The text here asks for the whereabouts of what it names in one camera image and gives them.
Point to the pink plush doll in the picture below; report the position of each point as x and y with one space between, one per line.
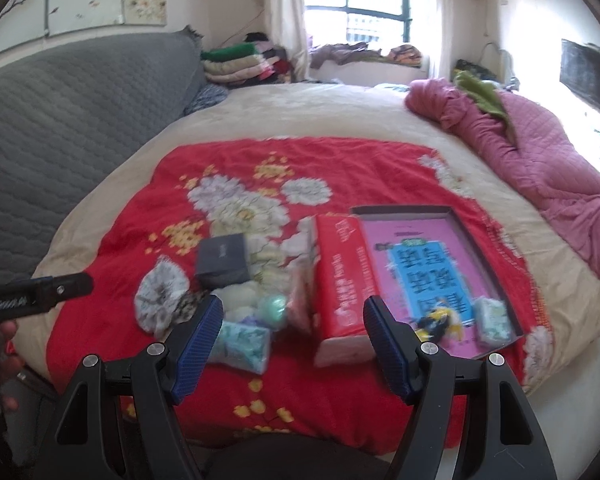
300 300

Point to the yellow black toy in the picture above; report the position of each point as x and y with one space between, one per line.
437 322

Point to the pink quilt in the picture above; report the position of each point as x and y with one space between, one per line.
535 160

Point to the pile of dark clothes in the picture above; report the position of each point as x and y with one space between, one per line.
277 62

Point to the teal tissue pack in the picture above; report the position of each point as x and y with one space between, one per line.
491 320
242 347

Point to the blue patterned pillow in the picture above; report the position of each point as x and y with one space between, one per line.
205 97

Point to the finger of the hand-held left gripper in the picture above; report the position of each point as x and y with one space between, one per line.
35 295

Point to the green cloth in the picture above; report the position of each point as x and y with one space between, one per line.
480 92

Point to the black yellow bag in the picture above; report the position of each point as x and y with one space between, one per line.
472 67

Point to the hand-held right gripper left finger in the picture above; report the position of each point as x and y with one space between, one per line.
197 347

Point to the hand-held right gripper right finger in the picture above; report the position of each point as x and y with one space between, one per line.
387 347

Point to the white window bench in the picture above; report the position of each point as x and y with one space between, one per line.
360 72

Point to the purple grey cloth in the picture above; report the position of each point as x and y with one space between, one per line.
345 54

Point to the white metal frame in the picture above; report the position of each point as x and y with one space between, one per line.
505 60

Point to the beige folded blankets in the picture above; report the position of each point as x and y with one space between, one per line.
235 70

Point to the red tissue box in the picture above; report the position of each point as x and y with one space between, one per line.
342 280

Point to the green folded blanket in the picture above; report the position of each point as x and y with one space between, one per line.
230 52

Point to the white curtain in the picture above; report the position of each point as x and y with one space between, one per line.
285 15
445 15

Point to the orange patterned cloth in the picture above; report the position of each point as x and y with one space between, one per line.
404 54

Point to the mint green egg sponge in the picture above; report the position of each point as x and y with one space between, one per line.
274 310

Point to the black wall television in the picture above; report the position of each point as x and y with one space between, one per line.
587 75

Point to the red floral blanket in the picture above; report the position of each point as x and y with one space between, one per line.
300 185

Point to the leopard print scrunchie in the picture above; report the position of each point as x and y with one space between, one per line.
185 310

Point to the dark blue gift box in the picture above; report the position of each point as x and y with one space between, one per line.
225 260

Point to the shallow box with purple print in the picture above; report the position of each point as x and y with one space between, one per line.
430 240

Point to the grey quilted headboard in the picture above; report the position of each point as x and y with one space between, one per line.
70 125

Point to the person's left hand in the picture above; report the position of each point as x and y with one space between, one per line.
9 365

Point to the white teddy bear purple dress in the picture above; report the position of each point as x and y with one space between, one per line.
240 297

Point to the bed with beige sheet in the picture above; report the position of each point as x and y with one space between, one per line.
330 110

